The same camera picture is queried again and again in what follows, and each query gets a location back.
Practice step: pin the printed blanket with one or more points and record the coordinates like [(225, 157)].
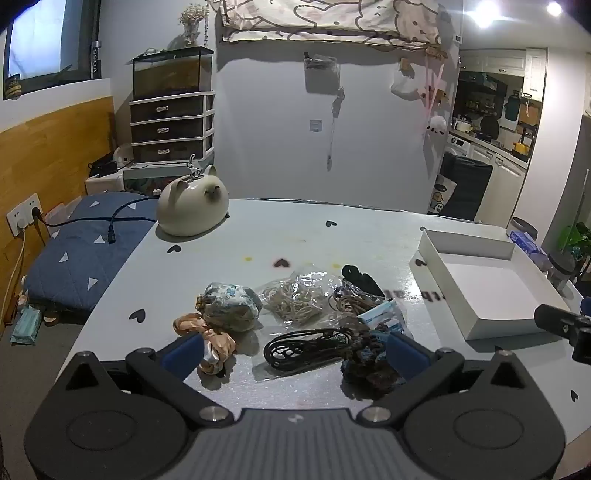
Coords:
[(323, 18)]

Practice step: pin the pink hanging ribbons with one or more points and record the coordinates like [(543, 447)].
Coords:
[(434, 92)]

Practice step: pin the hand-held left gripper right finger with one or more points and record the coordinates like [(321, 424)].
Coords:
[(407, 356)]

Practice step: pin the white wall outlet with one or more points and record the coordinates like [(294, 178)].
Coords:
[(21, 214)]

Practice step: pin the grey round bin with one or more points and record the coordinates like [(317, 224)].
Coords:
[(524, 226)]

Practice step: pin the green patterned scrunchie in bag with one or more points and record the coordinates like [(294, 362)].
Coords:
[(231, 304)]

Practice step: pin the black hair clip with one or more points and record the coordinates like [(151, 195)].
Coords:
[(362, 279)]

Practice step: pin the jar with dark lid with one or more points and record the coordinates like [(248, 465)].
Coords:
[(561, 270)]

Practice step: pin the orange satin scrunchie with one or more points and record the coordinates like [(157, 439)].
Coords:
[(217, 344)]

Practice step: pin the clear wall pocket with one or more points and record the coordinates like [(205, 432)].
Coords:
[(319, 69)]

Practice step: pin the small metal figure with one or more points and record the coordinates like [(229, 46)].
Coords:
[(194, 168)]

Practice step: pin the glass tank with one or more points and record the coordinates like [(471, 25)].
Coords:
[(171, 74)]

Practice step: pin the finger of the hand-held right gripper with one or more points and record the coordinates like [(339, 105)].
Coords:
[(554, 319)]

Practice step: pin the white shallow cardboard box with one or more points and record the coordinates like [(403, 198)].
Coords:
[(489, 281)]

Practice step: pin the green plant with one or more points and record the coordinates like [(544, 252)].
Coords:
[(577, 240)]

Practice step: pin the teal packet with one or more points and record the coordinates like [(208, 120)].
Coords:
[(27, 325)]

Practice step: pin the black fabric bin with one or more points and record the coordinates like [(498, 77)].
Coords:
[(468, 187)]

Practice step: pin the white bag with yellow print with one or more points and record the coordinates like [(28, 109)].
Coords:
[(441, 196)]

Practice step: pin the vase of dried flowers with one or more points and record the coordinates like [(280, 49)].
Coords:
[(191, 23)]

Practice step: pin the cream cat-shaped ceramic container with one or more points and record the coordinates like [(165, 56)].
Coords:
[(191, 203)]

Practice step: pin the yellow kettle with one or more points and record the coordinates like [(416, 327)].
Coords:
[(520, 146)]

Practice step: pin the dark blue brown scrunchie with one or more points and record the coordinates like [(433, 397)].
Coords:
[(369, 364)]

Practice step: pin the blue quilted cushion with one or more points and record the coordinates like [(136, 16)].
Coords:
[(78, 263)]

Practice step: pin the grey storage box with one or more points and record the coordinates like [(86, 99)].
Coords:
[(147, 177)]

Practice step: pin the blue plastic packet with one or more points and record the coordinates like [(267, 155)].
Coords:
[(526, 242)]

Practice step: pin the white washing machine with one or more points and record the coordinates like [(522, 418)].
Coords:
[(458, 146)]

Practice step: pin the small pot on sill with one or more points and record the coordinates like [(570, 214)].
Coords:
[(13, 87)]

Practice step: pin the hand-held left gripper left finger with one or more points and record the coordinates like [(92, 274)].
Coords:
[(183, 356)]

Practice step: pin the blue white paper packet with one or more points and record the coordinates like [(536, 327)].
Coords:
[(383, 316)]

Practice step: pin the plastic drawer unit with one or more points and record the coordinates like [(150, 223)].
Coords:
[(171, 127)]

